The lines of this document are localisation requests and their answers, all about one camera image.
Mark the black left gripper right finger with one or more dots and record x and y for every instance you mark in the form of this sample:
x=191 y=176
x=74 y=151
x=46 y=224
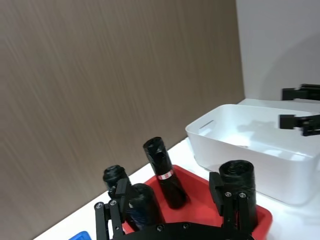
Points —
x=230 y=205

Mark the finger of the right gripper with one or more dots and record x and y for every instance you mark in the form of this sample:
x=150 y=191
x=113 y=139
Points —
x=307 y=123
x=305 y=92

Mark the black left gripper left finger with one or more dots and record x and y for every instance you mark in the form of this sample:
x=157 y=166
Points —
x=116 y=212

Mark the red plastic tray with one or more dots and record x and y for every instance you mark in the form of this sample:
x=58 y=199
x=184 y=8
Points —
x=197 y=200

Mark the blue plastic object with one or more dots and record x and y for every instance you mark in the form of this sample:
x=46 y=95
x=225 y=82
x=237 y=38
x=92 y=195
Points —
x=81 y=236

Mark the white plastic bin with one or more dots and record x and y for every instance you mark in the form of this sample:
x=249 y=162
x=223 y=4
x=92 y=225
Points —
x=262 y=175

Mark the black bag roll, red-white label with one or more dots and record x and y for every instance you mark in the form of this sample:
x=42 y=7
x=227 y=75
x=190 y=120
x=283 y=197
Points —
x=160 y=155

